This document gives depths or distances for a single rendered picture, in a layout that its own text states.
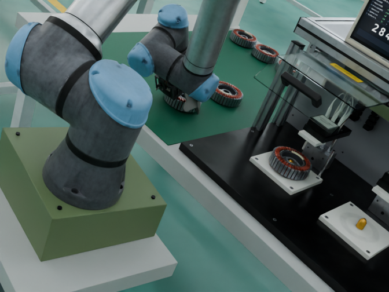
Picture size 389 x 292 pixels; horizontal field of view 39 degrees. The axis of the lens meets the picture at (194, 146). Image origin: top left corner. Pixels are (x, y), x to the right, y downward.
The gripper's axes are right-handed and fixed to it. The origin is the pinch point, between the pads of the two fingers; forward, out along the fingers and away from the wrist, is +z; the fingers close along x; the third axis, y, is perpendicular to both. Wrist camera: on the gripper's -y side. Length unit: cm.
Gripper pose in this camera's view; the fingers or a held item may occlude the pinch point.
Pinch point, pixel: (183, 99)
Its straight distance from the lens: 166.1
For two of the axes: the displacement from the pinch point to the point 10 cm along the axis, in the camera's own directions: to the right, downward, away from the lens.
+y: -6.9, 6.0, -4.1
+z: 0.2, 5.8, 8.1
